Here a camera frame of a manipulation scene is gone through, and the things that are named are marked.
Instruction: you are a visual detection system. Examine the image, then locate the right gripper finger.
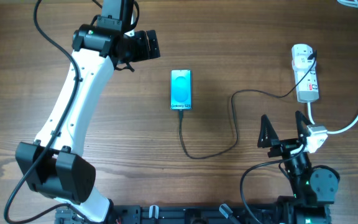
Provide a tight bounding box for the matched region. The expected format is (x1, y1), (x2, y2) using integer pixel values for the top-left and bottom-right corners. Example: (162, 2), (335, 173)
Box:
(257, 114), (280, 148)
(295, 111), (312, 138)

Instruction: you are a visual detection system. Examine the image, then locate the blue screen Galaxy smartphone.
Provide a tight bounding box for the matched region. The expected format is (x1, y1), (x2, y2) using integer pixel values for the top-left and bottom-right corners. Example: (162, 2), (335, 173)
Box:
(170, 70), (192, 110)

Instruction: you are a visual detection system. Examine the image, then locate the black USB charging cable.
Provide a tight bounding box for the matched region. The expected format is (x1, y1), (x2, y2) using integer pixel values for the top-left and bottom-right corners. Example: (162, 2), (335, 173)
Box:
(178, 49), (319, 160)

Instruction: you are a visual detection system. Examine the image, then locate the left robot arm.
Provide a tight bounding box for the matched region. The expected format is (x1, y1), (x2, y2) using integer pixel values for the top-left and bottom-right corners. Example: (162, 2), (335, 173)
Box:
(15, 1), (160, 223)

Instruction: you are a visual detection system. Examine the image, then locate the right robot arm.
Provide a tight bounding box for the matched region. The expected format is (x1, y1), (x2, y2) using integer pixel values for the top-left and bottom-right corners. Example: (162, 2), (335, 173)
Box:
(257, 111), (340, 223)

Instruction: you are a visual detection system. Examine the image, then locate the white USB charger plug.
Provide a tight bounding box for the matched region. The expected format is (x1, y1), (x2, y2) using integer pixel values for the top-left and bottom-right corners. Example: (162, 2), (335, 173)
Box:
(292, 54), (313, 72)

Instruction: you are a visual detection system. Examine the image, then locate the white power strip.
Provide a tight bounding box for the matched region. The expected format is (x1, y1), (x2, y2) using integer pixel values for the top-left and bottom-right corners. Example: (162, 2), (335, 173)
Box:
(291, 44), (319, 103)

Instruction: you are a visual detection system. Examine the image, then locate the right camera black cable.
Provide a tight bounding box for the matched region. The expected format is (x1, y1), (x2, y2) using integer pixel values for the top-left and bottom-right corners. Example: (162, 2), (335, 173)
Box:
(239, 142), (307, 224)

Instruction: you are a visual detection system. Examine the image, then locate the camera black cable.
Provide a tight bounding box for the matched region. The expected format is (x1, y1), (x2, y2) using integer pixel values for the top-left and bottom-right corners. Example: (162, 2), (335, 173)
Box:
(239, 142), (307, 224)
(3, 0), (141, 224)

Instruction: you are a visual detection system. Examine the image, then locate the left camera black cable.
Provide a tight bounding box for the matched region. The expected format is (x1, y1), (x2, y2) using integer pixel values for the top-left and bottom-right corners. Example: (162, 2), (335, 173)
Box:
(3, 0), (141, 224)

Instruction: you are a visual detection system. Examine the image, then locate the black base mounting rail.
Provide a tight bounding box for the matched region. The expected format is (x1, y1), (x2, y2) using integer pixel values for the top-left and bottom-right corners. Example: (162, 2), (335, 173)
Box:
(54, 203), (332, 224)

